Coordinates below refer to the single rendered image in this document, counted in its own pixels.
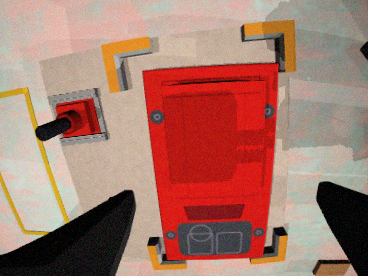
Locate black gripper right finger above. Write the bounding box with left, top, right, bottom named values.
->
left=316, top=182, right=368, bottom=276

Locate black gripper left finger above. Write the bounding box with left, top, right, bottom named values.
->
left=0, top=189, right=136, bottom=276

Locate yellow rectangular frame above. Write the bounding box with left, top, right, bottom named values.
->
left=0, top=87, right=69, bottom=235

